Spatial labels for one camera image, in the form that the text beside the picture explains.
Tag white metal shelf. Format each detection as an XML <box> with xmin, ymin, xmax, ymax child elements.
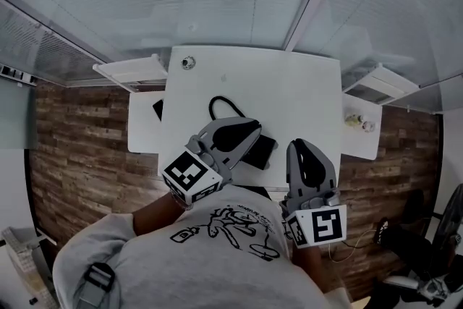
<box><xmin>342</xmin><ymin>62</ymin><xmax>421</xmax><ymax>106</ymax></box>
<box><xmin>91</xmin><ymin>53</ymin><xmax>170</xmax><ymax>92</ymax></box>

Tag black cable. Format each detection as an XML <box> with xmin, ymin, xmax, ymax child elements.
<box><xmin>208</xmin><ymin>95</ymin><xmax>242</xmax><ymax>122</ymax></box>

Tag white wall socket strip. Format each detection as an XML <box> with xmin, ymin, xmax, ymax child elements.
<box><xmin>0</xmin><ymin>64</ymin><xmax>38</xmax><ymax>88</ymax></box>

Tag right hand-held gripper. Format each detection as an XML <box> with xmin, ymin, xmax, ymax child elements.
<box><xmin>279</xmin><ymin>138</ymin><xmax>348</xmax><ymax>250</ymax></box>

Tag grey strap with black buckle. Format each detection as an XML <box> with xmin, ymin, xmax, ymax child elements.
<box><xmin>73</xmin><ymin>261</ymin><xmax>117</xmax><ymax>309</ymax></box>

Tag frosted glass panel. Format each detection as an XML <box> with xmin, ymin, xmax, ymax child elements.
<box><xmin>0</xmin><ymin>81</ymin><xmax>39</xmax><ymax>151</ymax></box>

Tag person's black trousers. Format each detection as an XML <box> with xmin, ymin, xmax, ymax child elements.
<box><xmin>248</xmin><ymin>185</ymin><xmax>273</xmax><ymax>200</ymax></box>

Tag white perforated basket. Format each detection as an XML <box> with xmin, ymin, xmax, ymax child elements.
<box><xmin>1</xmin><ymin>225</ymin><xmax>61</xmax><ymax>309</ymax></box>

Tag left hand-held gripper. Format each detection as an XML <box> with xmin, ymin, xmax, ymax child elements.
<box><xmin>161</xmin><ymin>116</ymin><xmax>263</xmax><ymax>206</ymax></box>

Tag person's right forearm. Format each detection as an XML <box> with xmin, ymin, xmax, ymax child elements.
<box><xmin>290</xmin><ymin>245</ymin><xmax>349</xmax><ymax>297</ymax></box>

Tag person's left forearm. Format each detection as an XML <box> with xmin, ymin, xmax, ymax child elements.
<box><xmin>132</xmin><ymin>190</ymin><xmax>193</xmax><ymax>247</ymax></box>

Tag light grey printed t-shirt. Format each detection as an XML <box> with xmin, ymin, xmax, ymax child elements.
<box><xmin>52</xmin><ymin>183</ymin><xmax>354</xmax><ymax>309</ymax></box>

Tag black rectangular box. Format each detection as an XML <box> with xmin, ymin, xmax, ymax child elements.
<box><xmin>240</xmin><ymin>132</ymin><xmax>280</xmax><ymax>172</ymax></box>

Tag beaded wrist bracelet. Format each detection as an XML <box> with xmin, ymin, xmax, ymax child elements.
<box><xmin>173</xmin><ymin>191</ymin><xmax>193</xmax><ymax>211</ymax></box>

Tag black flat device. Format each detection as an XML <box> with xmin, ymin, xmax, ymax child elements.
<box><xmin>151</xmin><ymin>98</ymin><xmax>166</xmax><ymax>123</ymax></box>

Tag small yellow bottle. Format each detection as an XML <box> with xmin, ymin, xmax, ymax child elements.
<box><xmin>344</xmin><ymin>112</ymin><xmax>363</xmax><ymax>128</ymax></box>

